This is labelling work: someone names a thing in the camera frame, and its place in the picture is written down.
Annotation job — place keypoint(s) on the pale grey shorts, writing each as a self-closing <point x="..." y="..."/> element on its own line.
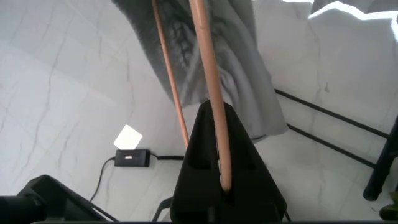
<point x="242" y="77"/>

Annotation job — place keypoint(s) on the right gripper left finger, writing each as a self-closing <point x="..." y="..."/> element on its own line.
<point x="192" y="186"/>

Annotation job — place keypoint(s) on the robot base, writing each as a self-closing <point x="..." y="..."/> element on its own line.
<point x="56" y="199"/>

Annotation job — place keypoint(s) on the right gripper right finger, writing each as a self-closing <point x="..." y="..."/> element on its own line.
<point x="255" y="193"/>

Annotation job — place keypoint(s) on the pink clothes hanger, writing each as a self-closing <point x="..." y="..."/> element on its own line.
<point x="211" y="77"/>

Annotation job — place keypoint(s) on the black clothes rack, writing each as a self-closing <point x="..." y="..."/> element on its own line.
<point x="382" y="168"/>

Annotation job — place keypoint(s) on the black power adapter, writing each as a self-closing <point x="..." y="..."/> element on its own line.
<point x="132" y="158"/>

